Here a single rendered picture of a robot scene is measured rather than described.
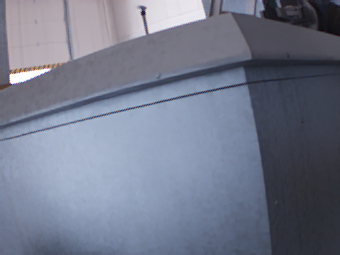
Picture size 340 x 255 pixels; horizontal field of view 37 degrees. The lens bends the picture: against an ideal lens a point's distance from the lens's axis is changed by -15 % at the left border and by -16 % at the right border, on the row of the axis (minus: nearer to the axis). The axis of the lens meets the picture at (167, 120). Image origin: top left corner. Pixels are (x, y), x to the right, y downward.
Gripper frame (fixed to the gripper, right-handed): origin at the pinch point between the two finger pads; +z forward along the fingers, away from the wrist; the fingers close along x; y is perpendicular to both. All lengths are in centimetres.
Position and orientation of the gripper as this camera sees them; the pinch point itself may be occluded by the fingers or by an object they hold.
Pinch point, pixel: (273, 14)
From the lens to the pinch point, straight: 136.8
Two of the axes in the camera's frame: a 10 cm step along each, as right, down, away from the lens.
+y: 2.0, 9.8, 0.0
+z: -6.0, 1.2, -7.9
